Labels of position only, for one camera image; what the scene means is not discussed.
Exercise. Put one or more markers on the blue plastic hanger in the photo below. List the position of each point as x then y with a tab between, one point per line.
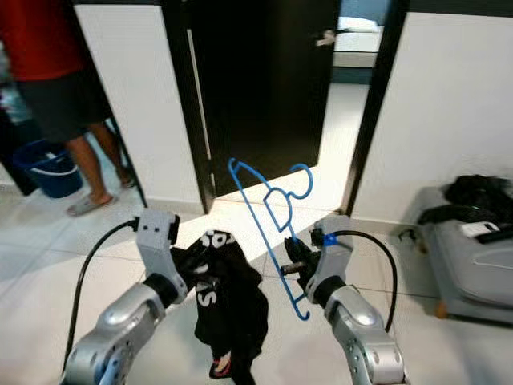
312	180

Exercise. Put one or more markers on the black garment white lettering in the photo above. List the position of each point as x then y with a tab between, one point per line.
240	321

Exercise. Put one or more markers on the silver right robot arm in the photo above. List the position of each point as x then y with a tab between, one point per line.
361	329

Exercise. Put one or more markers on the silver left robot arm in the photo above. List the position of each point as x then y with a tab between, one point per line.
120	329

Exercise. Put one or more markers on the black door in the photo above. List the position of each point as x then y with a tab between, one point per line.
264	88

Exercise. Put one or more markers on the blue plastic bucket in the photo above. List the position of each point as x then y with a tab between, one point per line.
52	180

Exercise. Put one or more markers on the grey hard suitcase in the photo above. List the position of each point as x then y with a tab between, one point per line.
473	273

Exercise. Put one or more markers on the black clothes pile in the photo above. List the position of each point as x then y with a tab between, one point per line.
477	192

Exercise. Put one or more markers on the white bed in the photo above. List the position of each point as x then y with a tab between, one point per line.
357	48

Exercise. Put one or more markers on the white pillow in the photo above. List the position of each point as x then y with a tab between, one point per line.
359	24

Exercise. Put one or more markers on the person in red shirt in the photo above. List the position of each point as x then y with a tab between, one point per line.
40	40

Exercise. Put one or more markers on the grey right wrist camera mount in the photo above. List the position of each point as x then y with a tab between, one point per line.
330	261

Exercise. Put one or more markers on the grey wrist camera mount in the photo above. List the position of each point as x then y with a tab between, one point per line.
154	241
330	261

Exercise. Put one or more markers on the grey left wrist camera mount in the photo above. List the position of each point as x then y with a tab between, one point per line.
154	241

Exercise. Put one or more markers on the black door frame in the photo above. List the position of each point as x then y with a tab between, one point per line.
369	120

